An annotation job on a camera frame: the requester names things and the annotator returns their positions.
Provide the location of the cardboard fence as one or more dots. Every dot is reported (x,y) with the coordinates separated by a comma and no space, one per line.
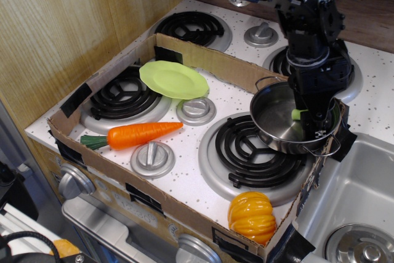
(229,69)

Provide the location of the silver sink basin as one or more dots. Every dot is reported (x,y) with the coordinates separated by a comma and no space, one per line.
(357,190)

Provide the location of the black burner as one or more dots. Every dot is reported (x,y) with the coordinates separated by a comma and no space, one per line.
(276,62)
(233,159)
(125,100)
(200,28)

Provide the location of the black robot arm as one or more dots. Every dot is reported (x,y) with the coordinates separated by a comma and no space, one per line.
(319,60)

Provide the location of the orange toy carrot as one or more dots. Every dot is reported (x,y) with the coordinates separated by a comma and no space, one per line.
(123,137)

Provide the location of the silver oven knob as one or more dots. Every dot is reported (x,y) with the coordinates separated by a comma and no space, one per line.
(74,183)
(193,250)

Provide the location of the front left black burner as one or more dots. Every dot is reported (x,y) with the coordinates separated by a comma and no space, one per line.
(125,100)

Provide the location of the orange toy pumpkin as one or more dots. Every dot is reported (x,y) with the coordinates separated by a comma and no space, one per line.
(251,214)

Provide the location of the orange object bottom left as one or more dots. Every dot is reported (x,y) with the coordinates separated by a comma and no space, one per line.
(65,248)

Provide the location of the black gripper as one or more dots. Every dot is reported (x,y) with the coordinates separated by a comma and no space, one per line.
(315,87)

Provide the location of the rear right black burner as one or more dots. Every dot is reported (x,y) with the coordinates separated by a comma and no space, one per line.
(276,62)

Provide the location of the rear left black burner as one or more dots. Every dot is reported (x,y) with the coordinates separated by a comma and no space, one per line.
(200,28)

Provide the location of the silver knob middle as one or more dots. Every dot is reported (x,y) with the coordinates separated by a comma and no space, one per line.
(196,112)

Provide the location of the silver oven door handle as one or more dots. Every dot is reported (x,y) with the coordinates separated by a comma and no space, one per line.
(111,236)

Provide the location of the light green plastic plate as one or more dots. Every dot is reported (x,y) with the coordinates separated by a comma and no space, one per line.
(173,80)

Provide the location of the silver oven knob right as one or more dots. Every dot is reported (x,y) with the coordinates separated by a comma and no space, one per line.
(193,250)

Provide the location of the silver knob rear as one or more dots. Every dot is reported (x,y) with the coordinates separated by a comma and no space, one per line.
(261,36)

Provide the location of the silver oven knob left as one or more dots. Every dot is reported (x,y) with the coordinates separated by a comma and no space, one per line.
(74,183)

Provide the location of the stainless steel pan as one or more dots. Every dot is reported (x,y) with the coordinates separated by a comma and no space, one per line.
(270,110)

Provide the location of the silver knob front centre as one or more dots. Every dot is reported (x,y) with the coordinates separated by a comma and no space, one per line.
(152,160)

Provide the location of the light green toy broccoli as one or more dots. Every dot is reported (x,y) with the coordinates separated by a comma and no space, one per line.
(296,114)

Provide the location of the front right black burner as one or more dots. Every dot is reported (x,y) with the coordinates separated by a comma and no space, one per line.
(233,159)

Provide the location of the silver sink drain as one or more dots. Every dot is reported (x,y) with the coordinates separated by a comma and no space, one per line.
(359,243)

